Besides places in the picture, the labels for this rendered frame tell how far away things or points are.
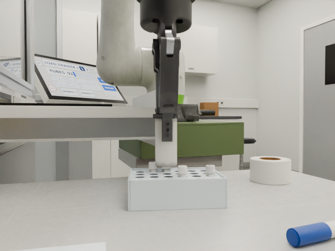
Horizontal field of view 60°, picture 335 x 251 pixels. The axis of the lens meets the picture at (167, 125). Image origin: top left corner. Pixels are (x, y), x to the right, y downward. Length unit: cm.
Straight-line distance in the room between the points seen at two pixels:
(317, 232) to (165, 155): 21
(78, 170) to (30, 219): 131
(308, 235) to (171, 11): 30
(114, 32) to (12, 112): 46
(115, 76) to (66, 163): 82
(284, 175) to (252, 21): 512
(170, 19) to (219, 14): 484
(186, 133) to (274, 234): 57
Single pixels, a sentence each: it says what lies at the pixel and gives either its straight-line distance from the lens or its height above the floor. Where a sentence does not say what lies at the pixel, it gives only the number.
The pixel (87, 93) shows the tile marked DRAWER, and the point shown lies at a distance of 160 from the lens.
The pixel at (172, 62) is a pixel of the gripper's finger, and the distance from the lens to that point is 38.
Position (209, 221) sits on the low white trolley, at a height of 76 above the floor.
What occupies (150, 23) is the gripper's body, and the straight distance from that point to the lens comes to 42.
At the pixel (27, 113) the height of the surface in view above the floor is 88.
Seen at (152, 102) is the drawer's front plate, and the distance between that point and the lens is 59.
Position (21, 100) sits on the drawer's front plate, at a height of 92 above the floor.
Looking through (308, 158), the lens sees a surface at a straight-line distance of 448.
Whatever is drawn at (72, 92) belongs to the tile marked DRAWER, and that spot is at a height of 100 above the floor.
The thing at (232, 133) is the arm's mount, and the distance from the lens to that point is 91.
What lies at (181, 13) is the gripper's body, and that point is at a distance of 42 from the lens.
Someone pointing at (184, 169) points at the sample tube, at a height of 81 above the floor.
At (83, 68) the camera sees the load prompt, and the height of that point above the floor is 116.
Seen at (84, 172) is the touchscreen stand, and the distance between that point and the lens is 170.
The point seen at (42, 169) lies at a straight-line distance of 234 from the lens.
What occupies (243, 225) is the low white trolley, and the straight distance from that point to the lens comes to 33.
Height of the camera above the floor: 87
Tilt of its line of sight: 1 degrees down
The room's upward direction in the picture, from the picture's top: straight up
